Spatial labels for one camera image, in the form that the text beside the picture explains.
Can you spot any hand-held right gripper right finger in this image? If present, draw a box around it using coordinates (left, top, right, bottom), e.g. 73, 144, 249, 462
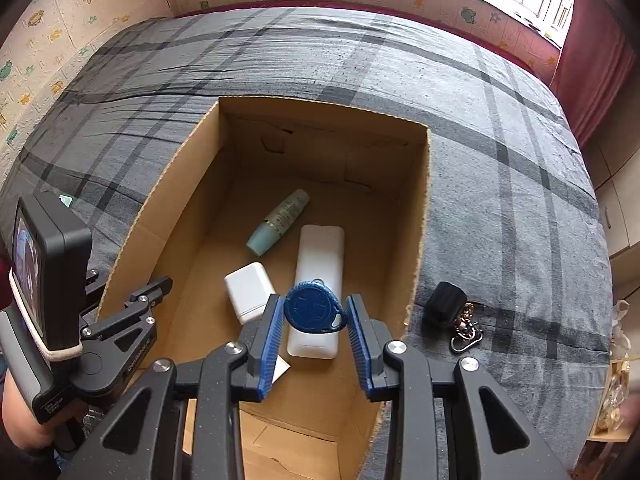
346, 292, 571, 480

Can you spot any dark red curtain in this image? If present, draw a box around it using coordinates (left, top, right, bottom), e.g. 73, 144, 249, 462
549, 0, 639, 150

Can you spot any clear plastic bag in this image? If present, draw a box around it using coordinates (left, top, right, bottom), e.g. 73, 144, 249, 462
589, 299, 640, 442

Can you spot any white charger plug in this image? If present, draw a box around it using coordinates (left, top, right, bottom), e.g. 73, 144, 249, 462
224, 261, 277, 326

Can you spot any person's left forearm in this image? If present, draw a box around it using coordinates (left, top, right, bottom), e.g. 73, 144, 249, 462
0, 374, 53, 456

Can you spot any blue key fob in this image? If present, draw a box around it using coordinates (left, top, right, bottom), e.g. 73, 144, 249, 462
283, 281, 349, 335

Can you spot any cardboard box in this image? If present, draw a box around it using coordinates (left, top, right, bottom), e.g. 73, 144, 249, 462
95, 95, 432, 480

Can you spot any pale green bottle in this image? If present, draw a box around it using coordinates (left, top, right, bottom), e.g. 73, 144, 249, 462
246, 189, 311, 256

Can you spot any white remote control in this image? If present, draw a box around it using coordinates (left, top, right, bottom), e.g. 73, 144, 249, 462
286, 225, 346, 359

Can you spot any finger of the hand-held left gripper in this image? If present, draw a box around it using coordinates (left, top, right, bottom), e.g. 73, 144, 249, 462
128, 276, 174, 307
80, 303, 160, 379

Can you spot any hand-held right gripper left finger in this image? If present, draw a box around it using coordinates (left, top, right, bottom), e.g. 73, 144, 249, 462
90, 292, 284, 480

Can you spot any beige cabinet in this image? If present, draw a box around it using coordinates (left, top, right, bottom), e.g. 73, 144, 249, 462
581, 125, 640, 262

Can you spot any grey plaid bed sheet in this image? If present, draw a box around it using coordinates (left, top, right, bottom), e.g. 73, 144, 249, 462
0, 7, 617, 480

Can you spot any black car key with keyring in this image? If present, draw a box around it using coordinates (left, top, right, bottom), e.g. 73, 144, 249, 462
424, 281, 469, 331

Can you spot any silver carabiner keychain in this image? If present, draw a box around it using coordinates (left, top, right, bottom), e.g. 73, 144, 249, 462
449, 301, 487, 354

